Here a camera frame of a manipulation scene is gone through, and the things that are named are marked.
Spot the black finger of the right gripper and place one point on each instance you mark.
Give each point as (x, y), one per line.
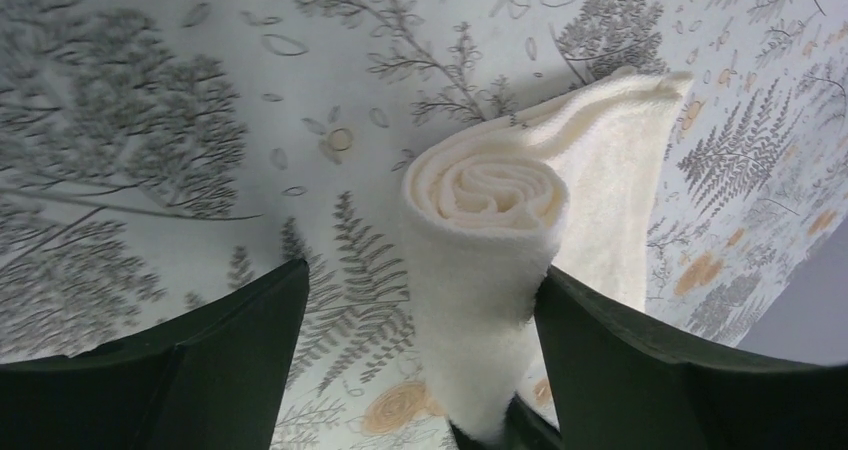
(524, 429)

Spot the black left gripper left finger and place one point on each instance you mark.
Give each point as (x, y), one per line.
(212, 378)

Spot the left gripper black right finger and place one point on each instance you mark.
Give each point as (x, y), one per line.
(621, 379)

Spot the cream terry towel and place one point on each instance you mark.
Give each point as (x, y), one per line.
(571, 183)

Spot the floral patterned table mat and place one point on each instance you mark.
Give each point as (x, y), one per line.
(158, 155)

